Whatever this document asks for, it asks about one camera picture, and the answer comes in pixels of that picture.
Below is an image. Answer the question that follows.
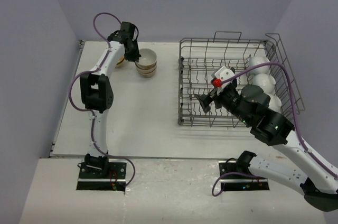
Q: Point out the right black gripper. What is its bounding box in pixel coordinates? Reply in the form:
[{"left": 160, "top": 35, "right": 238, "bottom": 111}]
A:
[{"left": 194, "top": 83, "right": 252, "bottom": 125}]

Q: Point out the yellow patterned bowl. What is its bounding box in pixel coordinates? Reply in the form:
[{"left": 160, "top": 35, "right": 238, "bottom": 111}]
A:
[{"left": 115, "top": 57, "right": 125, "bottom": 68}]

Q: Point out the beige bowl orange flower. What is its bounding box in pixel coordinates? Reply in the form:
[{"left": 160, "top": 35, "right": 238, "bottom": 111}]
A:
[{"left": 135, "top": 49, "right": 157, "bottom": 69}]

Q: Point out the beige bowl white flower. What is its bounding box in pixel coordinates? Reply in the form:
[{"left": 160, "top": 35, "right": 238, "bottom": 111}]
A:
[{"left": 136, "top": 65, "right": 157, "bottom": 74}]

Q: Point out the beige bowl brown pattern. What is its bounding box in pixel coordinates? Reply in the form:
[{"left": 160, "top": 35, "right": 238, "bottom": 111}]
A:
[{"left": 138, "top": 71, "right": 156, "bottom": 78}]

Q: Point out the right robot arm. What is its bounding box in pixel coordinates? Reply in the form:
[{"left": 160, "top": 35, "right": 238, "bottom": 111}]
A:
[{"left": 195, "top": 67, "right": 337, "bottom": 212}]

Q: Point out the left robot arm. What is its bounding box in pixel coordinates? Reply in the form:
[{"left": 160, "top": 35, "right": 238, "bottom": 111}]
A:
[{"left": 79, "top": 30, "right": 140, "bottom": 178}]

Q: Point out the grey wire dish rack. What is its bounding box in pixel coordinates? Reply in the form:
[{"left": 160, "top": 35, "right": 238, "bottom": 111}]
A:
[{"left": 177, "top": 31, "right": 306, "bottom": 129}]

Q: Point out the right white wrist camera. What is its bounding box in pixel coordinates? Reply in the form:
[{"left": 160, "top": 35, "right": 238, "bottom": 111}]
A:
[{"left": 211, "top": 66, "right": 235, "bottom": 89}]

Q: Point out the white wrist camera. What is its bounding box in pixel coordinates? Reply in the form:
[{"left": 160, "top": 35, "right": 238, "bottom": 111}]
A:
[
  {"left": 211, "top": 66, "right": 235, "bottom": 89},
  {"left": 120, "top": 22, "right": 139, "bottom": 40}
]

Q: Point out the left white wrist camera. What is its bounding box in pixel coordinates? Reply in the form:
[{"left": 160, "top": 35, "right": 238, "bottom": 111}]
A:
[{"left": 120, "top": 22, "right": 139, "bottom": 40}]

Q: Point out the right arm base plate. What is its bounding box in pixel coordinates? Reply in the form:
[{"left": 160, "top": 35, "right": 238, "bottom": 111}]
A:
[{"left": 219, "top": 160, "right": 269, "bottom": 192}]

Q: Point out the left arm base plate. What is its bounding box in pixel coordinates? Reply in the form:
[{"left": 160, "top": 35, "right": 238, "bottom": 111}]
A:
[{"left": 76, "top": 162, "right": 126, "bottom": 192}]

